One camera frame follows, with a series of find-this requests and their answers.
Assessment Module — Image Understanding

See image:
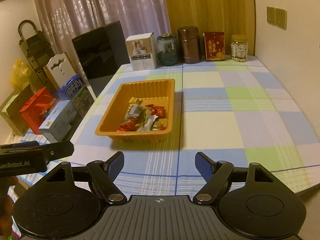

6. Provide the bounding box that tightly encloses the red gold foil snack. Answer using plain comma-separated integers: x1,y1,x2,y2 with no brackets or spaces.
117,118,138,132

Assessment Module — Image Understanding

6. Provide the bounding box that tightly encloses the green silver snack pouch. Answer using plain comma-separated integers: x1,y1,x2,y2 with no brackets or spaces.
137,111,158,132

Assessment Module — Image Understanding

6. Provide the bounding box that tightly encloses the red twisted wrapper candy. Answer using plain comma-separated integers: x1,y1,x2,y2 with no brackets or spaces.
151,106,167,118

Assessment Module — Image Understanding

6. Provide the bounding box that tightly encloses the clear black sesame bar packet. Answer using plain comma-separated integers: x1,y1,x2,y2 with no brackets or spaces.
125,105,145,119

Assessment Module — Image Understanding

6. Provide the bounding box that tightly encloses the clear amber candy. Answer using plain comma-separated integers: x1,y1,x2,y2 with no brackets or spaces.
152,119,167,131

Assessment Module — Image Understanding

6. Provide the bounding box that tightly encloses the yellow green candy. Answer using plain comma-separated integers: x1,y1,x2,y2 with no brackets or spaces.
129,97,142,105

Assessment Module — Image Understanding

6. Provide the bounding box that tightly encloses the dark red foil candy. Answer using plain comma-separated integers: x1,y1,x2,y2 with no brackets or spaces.
145,104,157,115

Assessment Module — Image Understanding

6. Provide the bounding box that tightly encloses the person's left hand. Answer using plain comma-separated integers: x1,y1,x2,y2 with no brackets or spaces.
1,176,18,237

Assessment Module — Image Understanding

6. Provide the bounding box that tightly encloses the light blue milk box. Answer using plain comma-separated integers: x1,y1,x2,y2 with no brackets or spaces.
39,100,82,143

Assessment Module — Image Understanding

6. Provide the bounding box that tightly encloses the white blue patterned carton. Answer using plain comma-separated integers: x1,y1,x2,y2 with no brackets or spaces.
4,130,68,186

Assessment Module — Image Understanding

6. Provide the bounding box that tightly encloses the red gift bag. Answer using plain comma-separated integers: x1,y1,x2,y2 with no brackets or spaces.
19,87,56,135

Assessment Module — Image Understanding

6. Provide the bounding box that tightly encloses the olive paper bag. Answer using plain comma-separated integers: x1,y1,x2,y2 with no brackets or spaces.
1,85,33,136

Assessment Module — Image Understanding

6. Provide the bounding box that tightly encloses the blue milk carton box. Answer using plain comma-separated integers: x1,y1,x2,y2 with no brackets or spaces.
57,74,94,118

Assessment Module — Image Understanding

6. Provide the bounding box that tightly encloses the orange plastic tray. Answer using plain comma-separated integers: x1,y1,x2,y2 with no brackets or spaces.
95,79,175,142

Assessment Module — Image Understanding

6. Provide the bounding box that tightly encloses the white wooden chair back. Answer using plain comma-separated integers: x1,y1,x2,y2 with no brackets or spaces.
43,52,76,90

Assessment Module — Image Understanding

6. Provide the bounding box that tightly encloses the yellow plastic bag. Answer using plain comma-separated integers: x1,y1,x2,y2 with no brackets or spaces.
10,60,31,91

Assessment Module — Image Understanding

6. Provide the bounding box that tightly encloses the black folding cart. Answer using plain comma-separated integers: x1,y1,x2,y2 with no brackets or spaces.
17,20,56,94

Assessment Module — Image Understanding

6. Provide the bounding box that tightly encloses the black chair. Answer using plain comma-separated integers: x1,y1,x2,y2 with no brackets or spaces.
72,21,130,96

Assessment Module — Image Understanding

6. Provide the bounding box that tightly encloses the white product box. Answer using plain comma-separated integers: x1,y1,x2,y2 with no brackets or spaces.
125,33,157,71

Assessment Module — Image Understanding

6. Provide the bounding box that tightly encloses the clear jar of nuts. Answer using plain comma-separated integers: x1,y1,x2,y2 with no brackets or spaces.
231,34,248,62

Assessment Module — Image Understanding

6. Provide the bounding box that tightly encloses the dark green glass jar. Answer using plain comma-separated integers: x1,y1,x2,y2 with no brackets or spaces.
156,34,178,66

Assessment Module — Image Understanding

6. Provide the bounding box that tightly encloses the red gold gift box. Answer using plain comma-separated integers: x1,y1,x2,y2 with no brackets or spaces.
203,32,225,61

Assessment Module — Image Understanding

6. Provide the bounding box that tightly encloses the brown metal canister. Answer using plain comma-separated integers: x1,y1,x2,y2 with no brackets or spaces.
177,26,201,64

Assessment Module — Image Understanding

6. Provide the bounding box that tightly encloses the pink curtain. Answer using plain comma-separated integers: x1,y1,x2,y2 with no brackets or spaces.
35,0,171,64

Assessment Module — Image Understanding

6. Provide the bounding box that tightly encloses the beige wall socket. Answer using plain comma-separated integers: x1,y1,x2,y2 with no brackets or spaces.
276,8,287,30
266,7,276,25

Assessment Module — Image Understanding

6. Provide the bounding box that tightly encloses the wooden wall panel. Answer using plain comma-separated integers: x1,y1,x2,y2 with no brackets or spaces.
165,0,255,55

